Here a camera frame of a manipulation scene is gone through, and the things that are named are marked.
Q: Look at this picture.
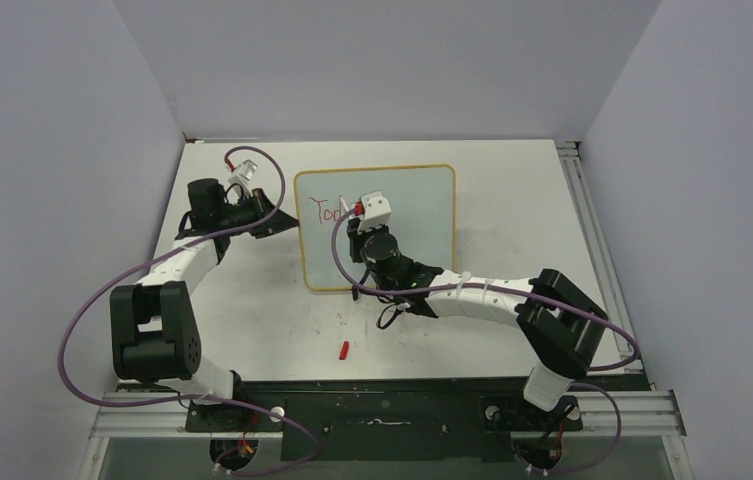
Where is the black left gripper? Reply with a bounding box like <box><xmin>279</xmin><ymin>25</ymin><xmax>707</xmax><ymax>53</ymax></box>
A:
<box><xmin>218</xmin><ymin>188</ymin><xmax>299</xmax><ymax>239</ymax></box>

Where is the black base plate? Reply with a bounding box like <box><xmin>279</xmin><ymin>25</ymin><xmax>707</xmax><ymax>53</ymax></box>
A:
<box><xmin>185</xmin><ymin>377</ymin><xmax>583</xmax><ymax>462</ymax></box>

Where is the aluminium right side rail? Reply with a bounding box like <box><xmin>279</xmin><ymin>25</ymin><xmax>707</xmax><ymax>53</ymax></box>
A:
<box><xmin>555</xmin><ymin>141</ymin><xmax>635</xmax><ymax>337</ymax></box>

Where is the red white marker pen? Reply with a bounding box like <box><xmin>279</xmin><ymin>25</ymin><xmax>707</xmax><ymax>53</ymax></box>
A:
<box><xmin>339</xmin><ymin>196</ymin><xmax>355</xmax><ymax>217</ymax></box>

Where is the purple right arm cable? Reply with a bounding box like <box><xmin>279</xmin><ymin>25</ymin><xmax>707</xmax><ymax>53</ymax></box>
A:
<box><xmin>329</xmin><ymin>208</ymin><xmax>642</xmax><ymax>477</ymax></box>

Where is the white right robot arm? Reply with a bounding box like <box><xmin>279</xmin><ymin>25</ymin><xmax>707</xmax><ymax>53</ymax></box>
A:
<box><xmin>346</xmin><ymin>218</ymin><xmax>606</xmax><ymax>428</ymax></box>

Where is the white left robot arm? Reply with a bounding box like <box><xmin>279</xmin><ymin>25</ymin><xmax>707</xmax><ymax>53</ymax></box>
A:
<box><xmin>109</xmin><ymin>178</ymin><xmax>299</xmax><ymax>431</ymax></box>

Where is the red marker cap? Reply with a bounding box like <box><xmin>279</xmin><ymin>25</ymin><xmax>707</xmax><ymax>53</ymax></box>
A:
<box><xmin>339</xmin><ymin>341</ymin><xmax>350</xmax><ymax>360</ymax></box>

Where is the aluminium front frame rail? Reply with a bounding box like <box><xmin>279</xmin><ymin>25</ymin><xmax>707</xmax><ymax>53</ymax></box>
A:
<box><xmin>90</xmin><ymin>390</ymin><xmax>694</xmax><ymax>479</ymax></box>

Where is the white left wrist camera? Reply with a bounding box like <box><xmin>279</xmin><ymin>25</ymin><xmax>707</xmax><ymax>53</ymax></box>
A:
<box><xmin>228</xmin><ymin>159</ymin><xmax>258</xmax><ymax>192</ymax></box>

